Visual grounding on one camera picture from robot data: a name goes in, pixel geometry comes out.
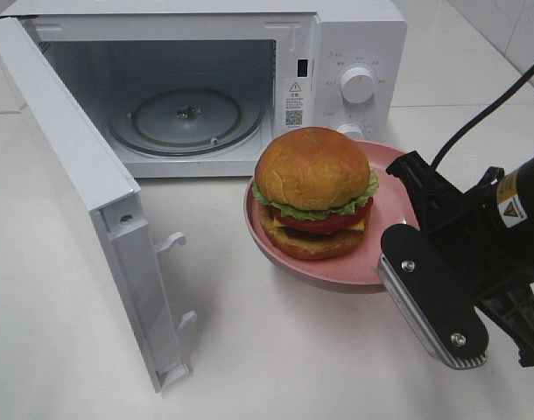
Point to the white lower microwave knob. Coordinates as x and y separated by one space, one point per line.
351 130

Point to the pink plate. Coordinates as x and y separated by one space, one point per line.
360 268

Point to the white upper microwave knob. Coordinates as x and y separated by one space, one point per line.
357 83

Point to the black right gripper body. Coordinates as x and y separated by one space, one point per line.
489 244

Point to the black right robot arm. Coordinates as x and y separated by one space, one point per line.
469 258

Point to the white microwave knob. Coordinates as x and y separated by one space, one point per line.
357 83
351 130

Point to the burger with lettuce tomato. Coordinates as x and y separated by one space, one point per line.
315 190

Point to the white microwave oven body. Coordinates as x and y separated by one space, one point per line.
112 55

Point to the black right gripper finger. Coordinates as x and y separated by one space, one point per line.
513 312
434 199

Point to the glass microwave turntable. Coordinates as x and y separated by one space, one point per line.
187 121

